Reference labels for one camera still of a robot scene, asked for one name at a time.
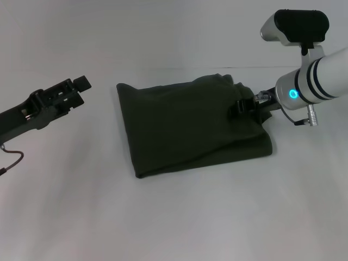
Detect dark green FREE t-shirt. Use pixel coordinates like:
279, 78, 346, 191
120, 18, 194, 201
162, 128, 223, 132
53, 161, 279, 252
116, 73, 274, 179

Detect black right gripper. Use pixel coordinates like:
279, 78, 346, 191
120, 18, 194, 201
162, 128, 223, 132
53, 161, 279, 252
227, 86, 281, 118

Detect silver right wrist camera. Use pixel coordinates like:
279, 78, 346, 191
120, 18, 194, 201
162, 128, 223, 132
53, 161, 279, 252
260, 8, 331, 57

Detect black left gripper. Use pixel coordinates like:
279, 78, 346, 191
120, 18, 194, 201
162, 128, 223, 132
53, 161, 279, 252
0, 75, 92, 144

